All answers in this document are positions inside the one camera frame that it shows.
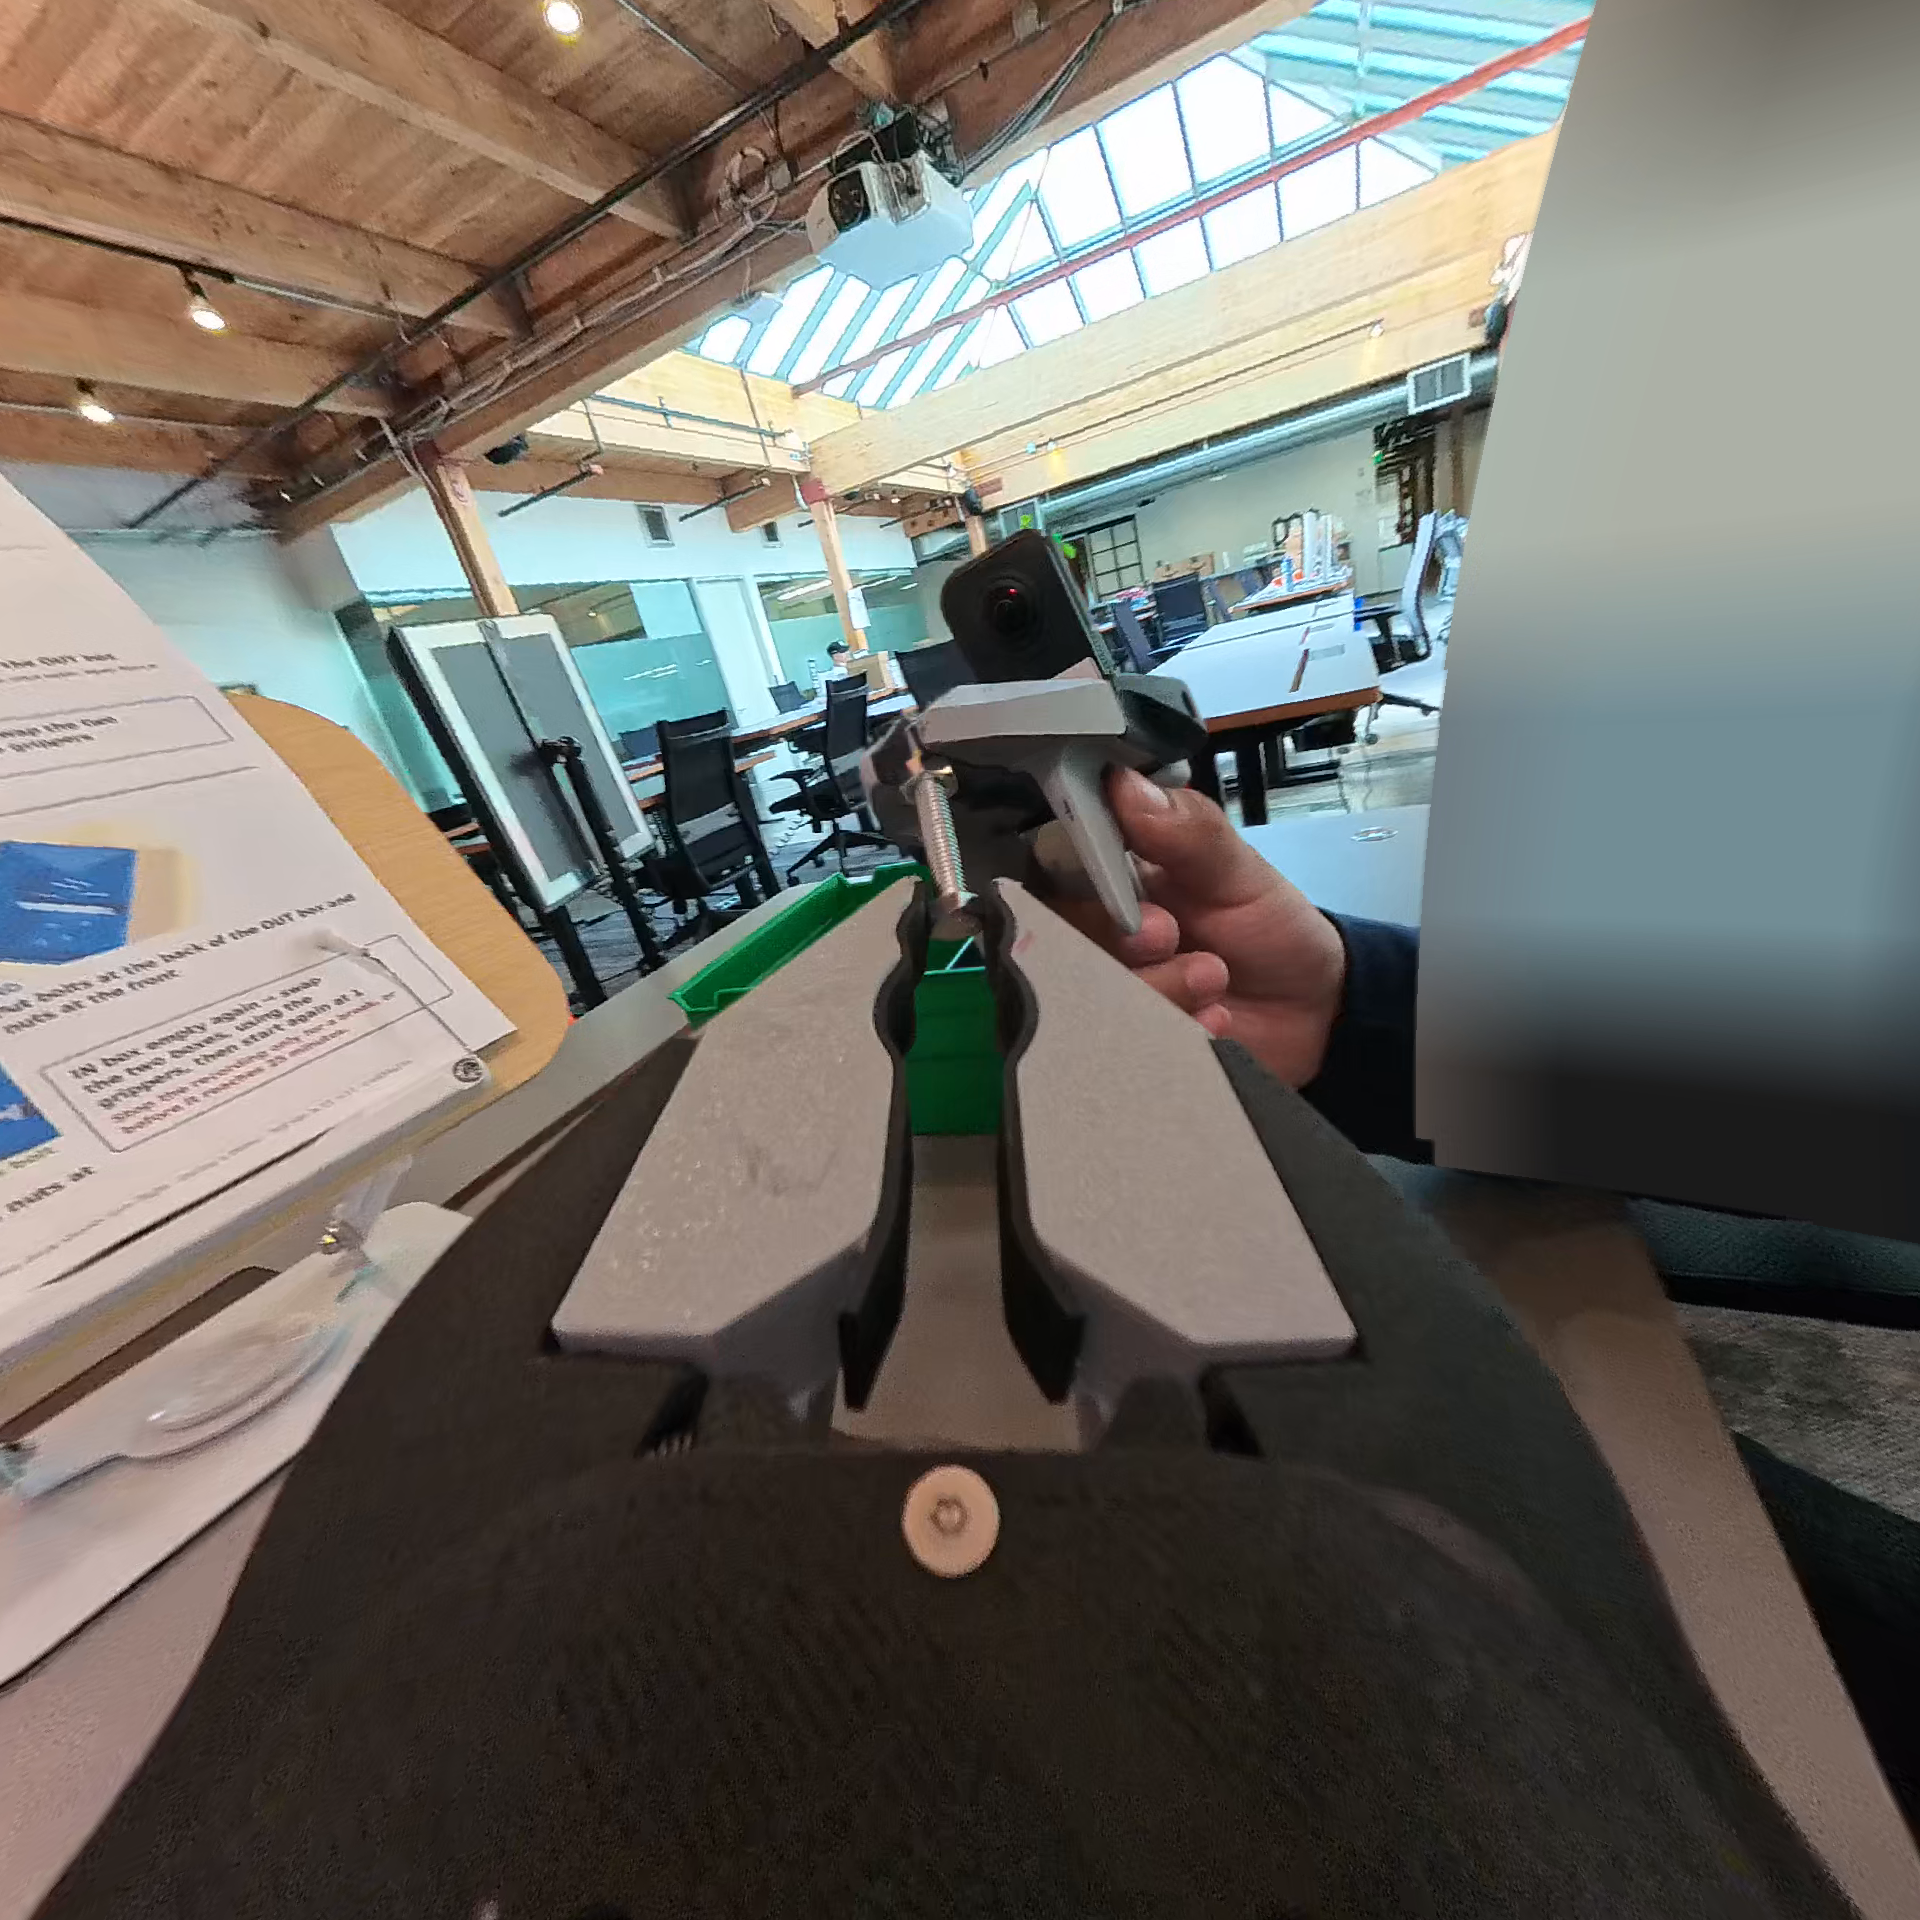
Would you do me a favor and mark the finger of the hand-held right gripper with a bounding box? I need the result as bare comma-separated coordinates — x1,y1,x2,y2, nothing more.
862,723,939,851
913,680,1152,938

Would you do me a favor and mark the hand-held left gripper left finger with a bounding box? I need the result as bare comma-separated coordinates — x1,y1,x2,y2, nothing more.
552,878,924,1414

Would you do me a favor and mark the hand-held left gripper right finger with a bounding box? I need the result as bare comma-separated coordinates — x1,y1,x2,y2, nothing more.
978,882,1361,1409

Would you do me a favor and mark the silver hex bolt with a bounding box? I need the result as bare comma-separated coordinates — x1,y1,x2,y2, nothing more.
904,721,986,923

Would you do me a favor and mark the green plastic bin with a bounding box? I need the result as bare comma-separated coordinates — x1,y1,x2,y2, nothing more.
671,862,1002,1137

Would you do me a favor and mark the person's right forearm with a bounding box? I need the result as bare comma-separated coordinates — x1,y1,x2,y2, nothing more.
1297,913,1426,1162

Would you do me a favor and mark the person's right hand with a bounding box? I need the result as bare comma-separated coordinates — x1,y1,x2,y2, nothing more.
1102,768,1350,1090

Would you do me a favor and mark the group of black office chairs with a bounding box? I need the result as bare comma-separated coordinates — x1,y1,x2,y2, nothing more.
615,510,1457,922

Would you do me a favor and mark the wood edged office desk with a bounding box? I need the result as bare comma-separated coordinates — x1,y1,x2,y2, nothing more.
1155,599,1385,830

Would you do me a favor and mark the grey panel on black stand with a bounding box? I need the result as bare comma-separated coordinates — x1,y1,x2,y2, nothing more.
387,614,665,977

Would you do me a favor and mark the white ceiling projector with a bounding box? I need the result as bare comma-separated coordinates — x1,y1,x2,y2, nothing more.
808,158,977,290

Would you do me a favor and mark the printed instruction sheet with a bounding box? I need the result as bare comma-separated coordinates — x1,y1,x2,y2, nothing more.
0,478,521,1297

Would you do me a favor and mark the grey mesh office chair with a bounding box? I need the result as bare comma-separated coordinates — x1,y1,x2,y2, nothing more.
1627,1191,1920,1321

